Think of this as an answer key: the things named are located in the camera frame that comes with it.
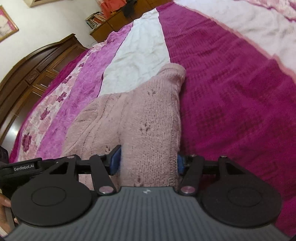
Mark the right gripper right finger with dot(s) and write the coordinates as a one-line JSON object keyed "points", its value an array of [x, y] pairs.
{"points": [[227, 192]]}

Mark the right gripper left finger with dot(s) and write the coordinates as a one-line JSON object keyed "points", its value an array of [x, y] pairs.
{"points": [[66, 191]]}

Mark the pink knitted sweater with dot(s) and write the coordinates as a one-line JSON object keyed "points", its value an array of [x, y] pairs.
{"points": [[145, 122]]}

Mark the person's left hand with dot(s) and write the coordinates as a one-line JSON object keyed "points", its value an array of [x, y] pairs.
{"points": [[4, 203]]}

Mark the dark wooden headboard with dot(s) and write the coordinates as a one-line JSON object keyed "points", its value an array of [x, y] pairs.
{"points": [[23, 86]]}

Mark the striped magenta floral bedspread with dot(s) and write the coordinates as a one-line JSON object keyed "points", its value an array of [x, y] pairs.
{"points": [[238, 98]]}

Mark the stack of books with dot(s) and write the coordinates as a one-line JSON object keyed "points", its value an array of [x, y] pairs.
{"points": [[96, 19]]}

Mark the black garment on sideboard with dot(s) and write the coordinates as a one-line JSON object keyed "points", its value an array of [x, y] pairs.
{"points": [[129, 8]]}

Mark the long wooden sideboard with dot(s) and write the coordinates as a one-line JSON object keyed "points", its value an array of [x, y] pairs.
{"points": [[102, 26]]}

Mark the framed picture on wall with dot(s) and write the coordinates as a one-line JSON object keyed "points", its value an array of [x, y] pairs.
{"points": [[7, 25]]}

